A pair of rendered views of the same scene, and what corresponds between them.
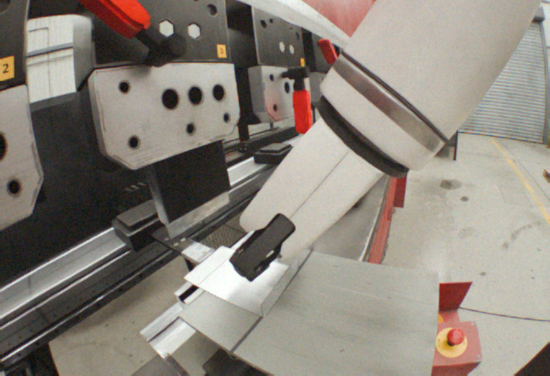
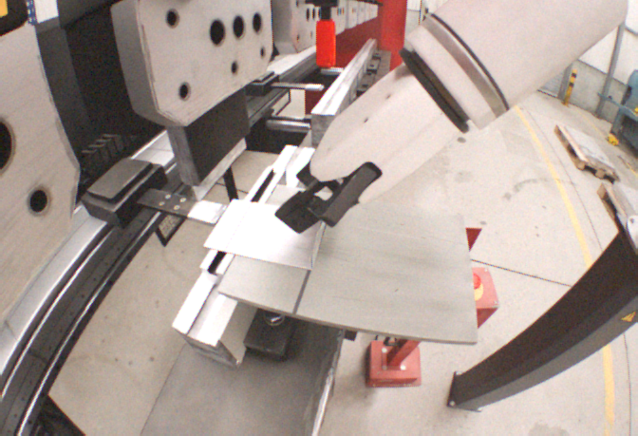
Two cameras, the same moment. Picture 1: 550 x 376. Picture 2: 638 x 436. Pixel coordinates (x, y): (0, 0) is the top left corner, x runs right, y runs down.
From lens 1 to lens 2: 0.08 m
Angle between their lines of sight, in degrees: 28
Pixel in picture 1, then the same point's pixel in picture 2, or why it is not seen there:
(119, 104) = (168, 42)
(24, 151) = (46, 137)
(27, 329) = (27, 384)
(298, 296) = (337, 242)
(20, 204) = (55, 222)
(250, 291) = (287, 244)
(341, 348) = (395, 288)
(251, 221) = (332, 170)
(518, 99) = not seen: hidden behind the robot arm
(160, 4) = not seen: outside the picture
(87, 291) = (76, 298)
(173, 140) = (220, 84)
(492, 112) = not seen: hidden behind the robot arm
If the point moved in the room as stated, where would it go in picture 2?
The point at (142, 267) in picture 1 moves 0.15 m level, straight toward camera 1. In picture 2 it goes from (127, 246) to (176, 289)
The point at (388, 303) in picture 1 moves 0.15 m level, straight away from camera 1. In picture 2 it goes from (423, 242) to (424, 172)
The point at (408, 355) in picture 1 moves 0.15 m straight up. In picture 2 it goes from (454, 290) to (521, 171)
